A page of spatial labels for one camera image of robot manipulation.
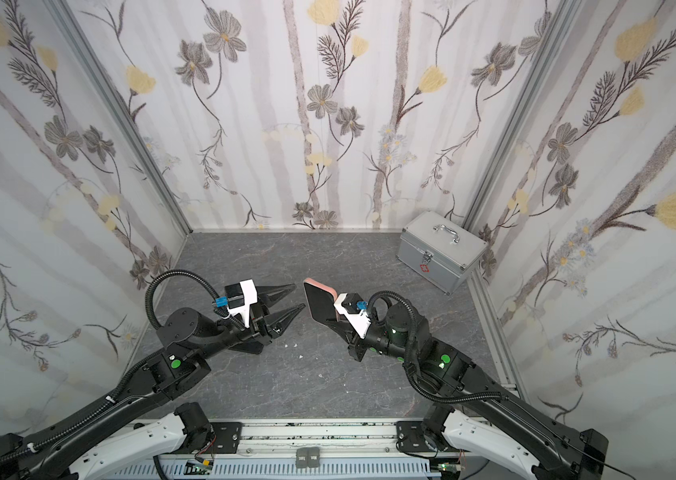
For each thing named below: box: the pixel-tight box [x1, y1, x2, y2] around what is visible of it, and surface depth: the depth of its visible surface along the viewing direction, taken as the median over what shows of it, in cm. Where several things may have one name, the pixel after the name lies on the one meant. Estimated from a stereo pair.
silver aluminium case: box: [397, 211, 489, 295], surface depth 100 cm
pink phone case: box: [303, 277, 339, 305], surface depth 56 cm
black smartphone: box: [304, 282, 337, 323], surface depth 56 cm
